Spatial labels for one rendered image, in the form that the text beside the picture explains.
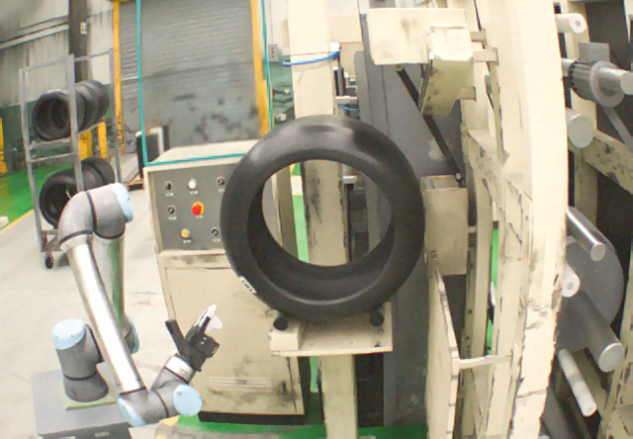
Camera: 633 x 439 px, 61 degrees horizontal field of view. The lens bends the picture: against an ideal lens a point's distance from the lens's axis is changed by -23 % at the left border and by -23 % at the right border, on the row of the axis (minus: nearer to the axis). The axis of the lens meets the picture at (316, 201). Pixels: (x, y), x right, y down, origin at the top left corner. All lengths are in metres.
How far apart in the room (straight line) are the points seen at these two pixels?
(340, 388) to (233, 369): 0.59
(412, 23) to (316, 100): 0.73
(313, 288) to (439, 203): 0.48
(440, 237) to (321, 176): 0.43
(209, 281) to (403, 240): 1.09
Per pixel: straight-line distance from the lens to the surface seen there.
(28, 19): 13.09
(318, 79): 2.17
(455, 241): 2.21
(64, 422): 2.17
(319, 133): 1.81
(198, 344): 1.85
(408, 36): 1.54
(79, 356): 2.17
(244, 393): 2.97
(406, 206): 1.83
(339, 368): 2.47
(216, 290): 2.74
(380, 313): 1.96
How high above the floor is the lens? 1.72
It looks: 14 degrees down
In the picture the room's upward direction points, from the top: 5 degrees counter-clockwise
